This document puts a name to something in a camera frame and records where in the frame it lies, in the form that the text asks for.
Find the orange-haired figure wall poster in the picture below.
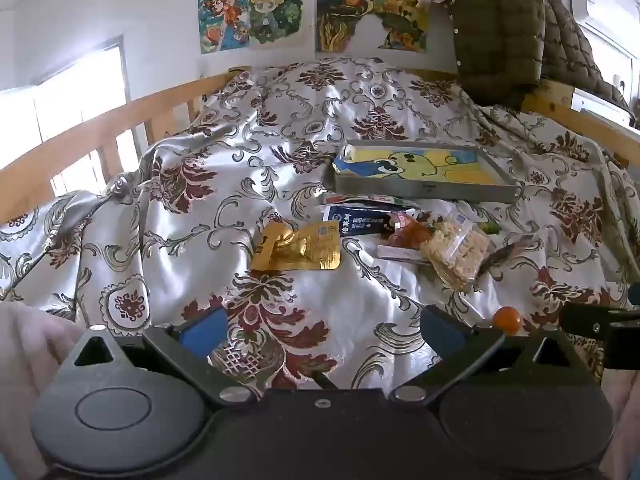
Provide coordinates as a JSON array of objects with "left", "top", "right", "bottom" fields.
[{"left": 197, "top": 0, "right": 251, "bottom": 56}]

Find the blond figure wall poster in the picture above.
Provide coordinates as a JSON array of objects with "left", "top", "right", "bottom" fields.
[{"left": 247, "top": 0, "right": 306, "bottom": 47}]

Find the orange snack packet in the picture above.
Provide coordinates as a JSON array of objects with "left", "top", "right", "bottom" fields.
[{"left": 380, "top": 212, "right": 436, "bottom": 248}]

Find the small orange tangerine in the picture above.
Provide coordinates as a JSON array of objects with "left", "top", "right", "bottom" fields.
[{"left": 492, "top": 306, "right": 523, "bottom": 336}]

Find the person's pink clothing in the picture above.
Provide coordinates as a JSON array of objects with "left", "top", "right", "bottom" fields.
[{"left": 0, "top": 302, "right": 640, "bottom": 480}]

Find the white air conditioner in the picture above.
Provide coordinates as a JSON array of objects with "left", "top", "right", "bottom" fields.
[{"left": 570, "top": 0, "right": 640, "bottom": 76}]

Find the dark blue snack packet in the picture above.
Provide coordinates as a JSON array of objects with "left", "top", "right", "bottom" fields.
[{"left": 321, "top": 204, "right": 396, "bottom": 238}]

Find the green and white snack packet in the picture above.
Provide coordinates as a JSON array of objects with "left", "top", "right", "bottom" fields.
[{"left": 320, "top": 195, "right": 421, "bottom": 212}]

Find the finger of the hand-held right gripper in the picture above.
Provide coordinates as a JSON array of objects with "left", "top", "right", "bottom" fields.
[{"left": 559, "top": 302, "right": 613, "bottom": 336}]

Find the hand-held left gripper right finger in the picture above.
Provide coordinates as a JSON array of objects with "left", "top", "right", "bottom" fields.
[{"left": 387, "top": 305, "right": 601, "bottom": 406}]

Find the swirly sunflower wall painting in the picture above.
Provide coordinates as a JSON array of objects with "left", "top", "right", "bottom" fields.
[{"left": 315, "top": 0, "right": 431, "bottom": 54}]

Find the olive puffer jacket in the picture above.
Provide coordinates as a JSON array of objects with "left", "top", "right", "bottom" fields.
[{"left": 452, "top": 0, "right": 633, "bottom": 111}]

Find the gold foil snack packet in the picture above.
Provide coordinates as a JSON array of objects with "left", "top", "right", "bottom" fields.
[{"left": 250, "top": 221, "right": 342, "bottom": 272}]

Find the grey tray with cartoon painting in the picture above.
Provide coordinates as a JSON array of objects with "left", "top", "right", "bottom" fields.
[{"left": 327, "top": 139, "right": 521, "bottom": 204}]

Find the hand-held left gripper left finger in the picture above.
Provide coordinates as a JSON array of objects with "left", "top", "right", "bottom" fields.
[{"left": 55, "top": 305, "right": 256, "bottom": 408}]

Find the floral satin blanket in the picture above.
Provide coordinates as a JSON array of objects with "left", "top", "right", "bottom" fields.
[{"left": 0, "top": 57, "right": 640, "bottom": 391}]

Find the wooden bed frame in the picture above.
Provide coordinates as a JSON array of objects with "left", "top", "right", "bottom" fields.
[{"left": 0, "top": 65, "right": 640, "bottom": 211}]

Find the clear rice cracker packet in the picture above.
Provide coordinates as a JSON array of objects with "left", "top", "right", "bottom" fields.
[{"left": 420, "top": 212, "right": 493, "bottom": 291}]

